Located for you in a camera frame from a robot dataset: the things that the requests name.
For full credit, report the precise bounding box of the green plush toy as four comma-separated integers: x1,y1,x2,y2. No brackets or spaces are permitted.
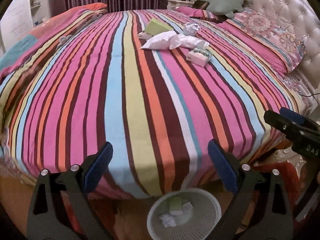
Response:
195,0,245,18

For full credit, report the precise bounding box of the green cube box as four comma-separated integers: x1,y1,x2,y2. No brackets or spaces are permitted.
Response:
169,196,183,212

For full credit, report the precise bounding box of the red fluffy rug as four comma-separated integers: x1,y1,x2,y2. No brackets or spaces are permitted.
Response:
60,162,303,240

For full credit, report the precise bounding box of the white cosmetic box with text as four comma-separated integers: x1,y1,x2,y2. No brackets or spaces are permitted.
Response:
159,212,177,228

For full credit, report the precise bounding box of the white shelf cabinet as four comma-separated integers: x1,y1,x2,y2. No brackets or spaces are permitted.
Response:
1,0,51,55

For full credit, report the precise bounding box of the white plastic mailer bag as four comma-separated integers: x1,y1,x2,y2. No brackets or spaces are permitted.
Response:
140,31,209,50

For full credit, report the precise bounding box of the striped colourful bed sheet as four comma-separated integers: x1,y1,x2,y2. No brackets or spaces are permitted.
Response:
1,9,307,198

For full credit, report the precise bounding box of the folded pink orange quilt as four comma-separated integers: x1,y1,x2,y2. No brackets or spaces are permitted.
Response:
1,2,107,80

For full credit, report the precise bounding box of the floral pink pillow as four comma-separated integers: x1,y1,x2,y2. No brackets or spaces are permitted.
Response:
177,7,306,75

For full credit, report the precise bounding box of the white mesh waste basket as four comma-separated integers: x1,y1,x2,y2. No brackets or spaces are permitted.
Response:
146,188,222,239

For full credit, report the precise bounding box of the far white bedside table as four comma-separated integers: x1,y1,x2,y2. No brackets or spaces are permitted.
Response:
167,0,193,10

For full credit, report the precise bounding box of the small tissue pack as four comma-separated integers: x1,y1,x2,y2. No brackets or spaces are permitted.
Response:
186,48,212,68

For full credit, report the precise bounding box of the small paper ball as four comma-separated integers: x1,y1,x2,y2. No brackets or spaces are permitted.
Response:
183,22,201,36

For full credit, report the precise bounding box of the tufted cream headboard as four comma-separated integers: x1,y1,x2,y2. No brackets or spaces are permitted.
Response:
247,0,319,93

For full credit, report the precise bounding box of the small white flat box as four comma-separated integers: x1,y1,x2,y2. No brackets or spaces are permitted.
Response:
138,31,153,41

